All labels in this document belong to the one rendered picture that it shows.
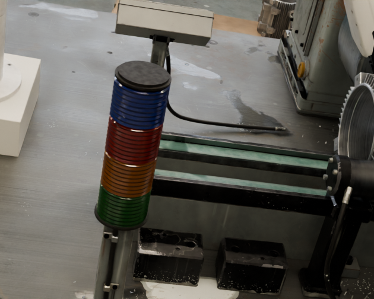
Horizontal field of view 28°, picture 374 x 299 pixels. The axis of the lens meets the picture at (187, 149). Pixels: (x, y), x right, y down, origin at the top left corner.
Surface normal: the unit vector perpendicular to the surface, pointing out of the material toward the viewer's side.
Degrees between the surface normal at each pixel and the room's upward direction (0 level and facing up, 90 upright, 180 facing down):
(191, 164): 90
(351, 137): 54
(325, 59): 90
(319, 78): 90
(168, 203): 90
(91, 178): 0
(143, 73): 0
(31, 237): 0
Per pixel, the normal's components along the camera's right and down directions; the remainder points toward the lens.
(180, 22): 0.13, -0.08
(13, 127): 0.01, 0.54
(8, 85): 0.20, -0.80
